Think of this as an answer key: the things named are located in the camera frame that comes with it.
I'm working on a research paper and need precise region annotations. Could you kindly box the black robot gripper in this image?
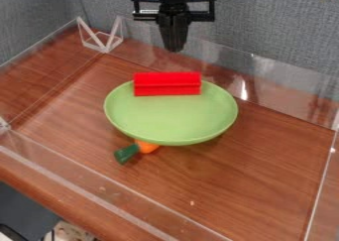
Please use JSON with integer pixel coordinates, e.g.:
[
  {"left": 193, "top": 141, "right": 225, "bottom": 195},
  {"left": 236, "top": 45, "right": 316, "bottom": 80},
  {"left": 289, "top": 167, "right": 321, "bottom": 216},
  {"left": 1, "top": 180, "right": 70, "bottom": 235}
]
[{"left": 130, "top": 0, "right": 216, "bottom": 52}]

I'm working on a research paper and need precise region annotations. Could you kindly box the red rectangular block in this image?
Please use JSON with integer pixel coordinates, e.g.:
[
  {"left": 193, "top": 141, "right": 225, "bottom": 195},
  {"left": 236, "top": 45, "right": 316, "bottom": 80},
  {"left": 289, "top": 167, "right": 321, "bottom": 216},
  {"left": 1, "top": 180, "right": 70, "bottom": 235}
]
[{"left": 132, "top": 71, "right": 203, "bottom": 96}]

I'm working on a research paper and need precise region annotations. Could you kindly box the light green plate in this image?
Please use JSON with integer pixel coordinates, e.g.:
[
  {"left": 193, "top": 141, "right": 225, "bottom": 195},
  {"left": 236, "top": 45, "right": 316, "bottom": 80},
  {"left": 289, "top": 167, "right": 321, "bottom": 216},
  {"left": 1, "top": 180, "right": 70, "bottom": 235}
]
[{"left": 102, "top": 81, "right": 239, "bottom": 146}]

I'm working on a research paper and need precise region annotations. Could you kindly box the toy carrot with green top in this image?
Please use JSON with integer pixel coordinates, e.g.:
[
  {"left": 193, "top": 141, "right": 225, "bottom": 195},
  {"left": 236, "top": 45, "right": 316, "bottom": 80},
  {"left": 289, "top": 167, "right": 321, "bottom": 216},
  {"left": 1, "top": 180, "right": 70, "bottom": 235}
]
[{"left": 113, "top": 140, "right": 158, "bottom": 165}]

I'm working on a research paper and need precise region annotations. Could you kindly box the white power strip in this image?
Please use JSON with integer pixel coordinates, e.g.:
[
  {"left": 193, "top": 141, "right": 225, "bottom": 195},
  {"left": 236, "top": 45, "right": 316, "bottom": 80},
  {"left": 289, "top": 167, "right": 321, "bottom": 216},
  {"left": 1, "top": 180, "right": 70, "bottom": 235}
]
[{"left": 40, "top": 221, "right": 94, "bottom": 241}]

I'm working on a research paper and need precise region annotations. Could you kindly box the clear acrylic enclosure wall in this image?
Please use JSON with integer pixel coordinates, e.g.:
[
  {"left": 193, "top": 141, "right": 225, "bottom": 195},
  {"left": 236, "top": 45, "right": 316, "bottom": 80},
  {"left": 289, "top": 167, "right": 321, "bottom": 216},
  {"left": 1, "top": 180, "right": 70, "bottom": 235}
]
[{"left": 0, "top": 18, "right": 339, "bottom": 241}]

